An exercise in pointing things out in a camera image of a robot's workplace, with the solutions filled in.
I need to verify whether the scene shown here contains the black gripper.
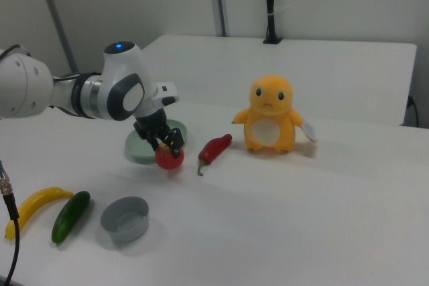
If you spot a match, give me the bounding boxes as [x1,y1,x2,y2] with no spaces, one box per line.
[133,108,185,159]

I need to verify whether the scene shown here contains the red apple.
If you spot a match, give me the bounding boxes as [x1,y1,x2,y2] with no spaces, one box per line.
[154,143,185,170]

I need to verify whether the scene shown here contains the pale green round plate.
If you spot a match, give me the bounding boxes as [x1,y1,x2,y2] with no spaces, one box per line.
[124,119,188,162]

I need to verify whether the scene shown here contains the red chili pepper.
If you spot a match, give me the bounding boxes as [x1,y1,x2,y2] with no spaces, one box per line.
[196,133,233,177]

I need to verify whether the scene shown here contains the small grey round bowl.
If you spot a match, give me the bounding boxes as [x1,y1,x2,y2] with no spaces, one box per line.
[100,196,150,243]

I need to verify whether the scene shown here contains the orange plush dinosaur toy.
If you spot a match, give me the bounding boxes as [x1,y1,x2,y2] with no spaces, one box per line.
[231,74,304,153]

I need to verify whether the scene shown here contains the green cucumber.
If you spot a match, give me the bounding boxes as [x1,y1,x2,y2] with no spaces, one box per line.
[51,190,91,244]

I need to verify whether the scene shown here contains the yellow banana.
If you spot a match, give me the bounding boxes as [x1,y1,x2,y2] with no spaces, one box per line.
[4,186,74,240]

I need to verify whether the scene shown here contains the white plush toy tag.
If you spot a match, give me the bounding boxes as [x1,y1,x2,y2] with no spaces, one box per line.
[301,119,319,143]

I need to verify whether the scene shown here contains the black cable with metal connector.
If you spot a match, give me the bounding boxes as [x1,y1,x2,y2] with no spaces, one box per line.
[0,160,21,286]

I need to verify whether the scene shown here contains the dark cable on robot arm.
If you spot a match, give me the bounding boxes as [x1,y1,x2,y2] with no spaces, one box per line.
[0,44,101,121]

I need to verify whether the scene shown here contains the black cable at table edge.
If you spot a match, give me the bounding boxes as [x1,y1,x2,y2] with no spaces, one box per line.
[406,94,420,128]

